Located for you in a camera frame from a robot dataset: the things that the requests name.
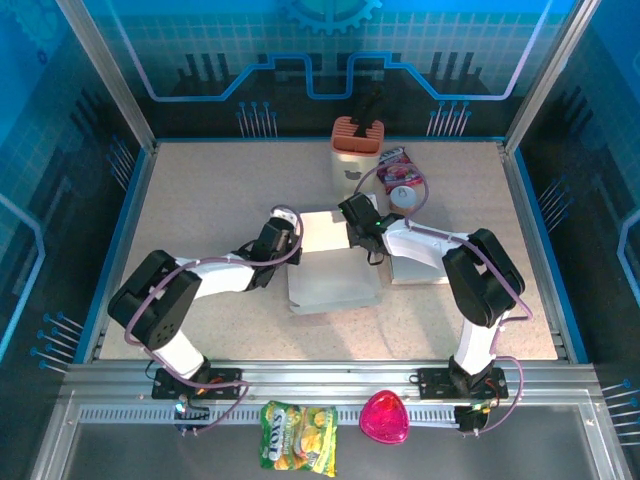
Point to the lilac paper box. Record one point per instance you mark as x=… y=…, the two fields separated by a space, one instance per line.
x=330 y=280

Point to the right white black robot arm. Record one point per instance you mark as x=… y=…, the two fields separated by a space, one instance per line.
x=425 y=247

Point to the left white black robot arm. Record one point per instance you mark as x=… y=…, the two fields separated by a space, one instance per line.
x=220 y=277

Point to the small pull-tab can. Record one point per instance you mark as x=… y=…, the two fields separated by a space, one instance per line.
x=403 y=197

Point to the beige knife block orange top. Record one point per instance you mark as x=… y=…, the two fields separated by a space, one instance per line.
x=350 y=165

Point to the red purple candy packet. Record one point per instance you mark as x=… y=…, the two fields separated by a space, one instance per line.
x=397 y=172

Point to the green yellow candy bag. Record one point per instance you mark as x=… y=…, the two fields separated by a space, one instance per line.
x=297 y=437

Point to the pink heart-shaped container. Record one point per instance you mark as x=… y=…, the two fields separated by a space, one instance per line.
x=384 y=417

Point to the small black circuit board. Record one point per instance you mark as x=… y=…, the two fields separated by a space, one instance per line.
x=472 y=417
x=192 y=417

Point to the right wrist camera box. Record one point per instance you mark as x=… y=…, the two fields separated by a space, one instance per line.
x=372 y=199

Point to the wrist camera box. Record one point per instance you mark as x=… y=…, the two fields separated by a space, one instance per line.
x=284 y=216
x=372 y=199

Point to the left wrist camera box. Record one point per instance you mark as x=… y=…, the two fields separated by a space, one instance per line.
x=284 y=216

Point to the aluminium table rail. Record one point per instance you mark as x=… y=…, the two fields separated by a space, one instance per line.
x=325 y=382

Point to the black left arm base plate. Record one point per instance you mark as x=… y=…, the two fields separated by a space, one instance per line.
x=225 y=382

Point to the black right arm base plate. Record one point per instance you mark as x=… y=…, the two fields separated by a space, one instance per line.
x=435 y=382

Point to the aluminium frame post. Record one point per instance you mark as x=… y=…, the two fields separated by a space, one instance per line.
x=544 y=65
x=105 y=65

